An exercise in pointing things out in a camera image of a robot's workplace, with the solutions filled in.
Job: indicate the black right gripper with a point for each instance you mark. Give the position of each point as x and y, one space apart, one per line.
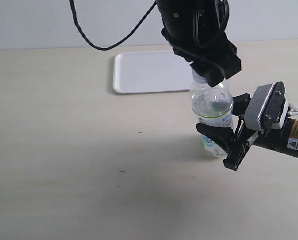
221 142

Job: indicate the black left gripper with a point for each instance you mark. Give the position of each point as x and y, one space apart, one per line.
217 61

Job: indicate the white bottle cap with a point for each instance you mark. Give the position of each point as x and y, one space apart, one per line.
197 78

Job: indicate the clear plastic drink bottle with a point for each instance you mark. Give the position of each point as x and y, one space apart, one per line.
212 105

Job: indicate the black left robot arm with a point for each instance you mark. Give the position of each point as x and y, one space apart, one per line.
195 29

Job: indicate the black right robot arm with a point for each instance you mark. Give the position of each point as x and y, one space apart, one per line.
281 139

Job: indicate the white plastic tray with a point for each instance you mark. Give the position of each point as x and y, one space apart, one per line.
150 72

